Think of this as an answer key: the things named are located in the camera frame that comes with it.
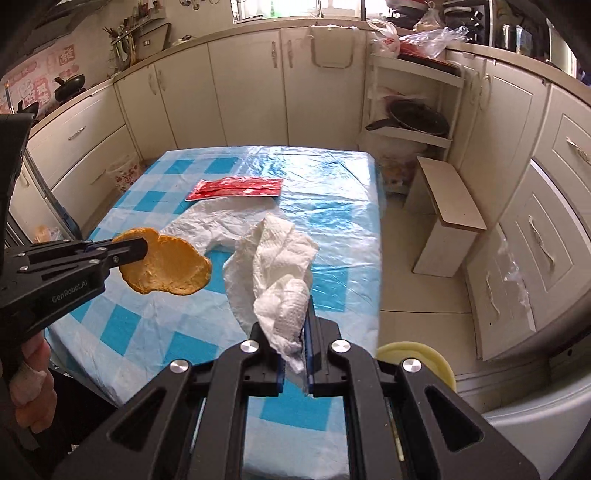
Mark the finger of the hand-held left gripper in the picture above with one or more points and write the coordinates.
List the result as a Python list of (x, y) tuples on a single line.
[(131, 249)]

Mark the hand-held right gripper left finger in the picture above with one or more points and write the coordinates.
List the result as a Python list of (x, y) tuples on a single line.
[(278, 374)]

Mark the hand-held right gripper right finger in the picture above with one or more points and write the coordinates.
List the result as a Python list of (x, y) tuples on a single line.
[(310, 367)]

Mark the white paper towel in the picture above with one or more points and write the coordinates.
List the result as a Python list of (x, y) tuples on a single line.
[(277, 258)]

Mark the person's left hand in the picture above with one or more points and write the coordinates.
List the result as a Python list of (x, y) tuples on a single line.
[(32, 397)]

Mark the floral waste bin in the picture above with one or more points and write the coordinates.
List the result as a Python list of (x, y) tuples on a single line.
[(124, 175)]

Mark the yellow round lid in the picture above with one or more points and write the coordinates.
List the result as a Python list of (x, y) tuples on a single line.
[(415, 353)]

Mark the red snack wrapper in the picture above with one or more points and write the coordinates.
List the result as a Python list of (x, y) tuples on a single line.
[(235, 188)]

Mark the black wok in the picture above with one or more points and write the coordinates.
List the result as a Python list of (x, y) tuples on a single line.
[(69, 87)]

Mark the blue white checkered tablecloth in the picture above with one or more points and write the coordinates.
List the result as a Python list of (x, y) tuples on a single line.
[(300, 175)]

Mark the cream kitchen cabinet row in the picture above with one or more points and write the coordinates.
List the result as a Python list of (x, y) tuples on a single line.
[(249, 92)]

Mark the utensil holder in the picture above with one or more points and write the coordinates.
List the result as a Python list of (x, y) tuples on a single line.
[(122, 46)]

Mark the white wooden stool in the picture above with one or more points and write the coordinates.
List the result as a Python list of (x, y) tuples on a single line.
[(455, 203)]

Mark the white plastic bin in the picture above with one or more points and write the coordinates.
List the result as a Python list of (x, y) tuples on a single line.
[(531, 429)]

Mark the black frying pan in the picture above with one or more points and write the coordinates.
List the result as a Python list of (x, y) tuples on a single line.
[(415, 117)]

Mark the cream drawer cabinet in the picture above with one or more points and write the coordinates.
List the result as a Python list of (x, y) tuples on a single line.
[(508, 138)]

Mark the white corner rack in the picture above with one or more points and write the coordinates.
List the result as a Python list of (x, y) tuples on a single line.
[(415, 69)]

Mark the white red plastic bag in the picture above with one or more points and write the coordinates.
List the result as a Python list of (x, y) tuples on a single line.
[(385, 39)]

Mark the clear plastic bag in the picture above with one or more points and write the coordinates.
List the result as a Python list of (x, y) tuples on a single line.
[(438, 39)]

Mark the metal towel rail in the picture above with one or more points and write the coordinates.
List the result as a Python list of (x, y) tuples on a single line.
[(332, 64)]

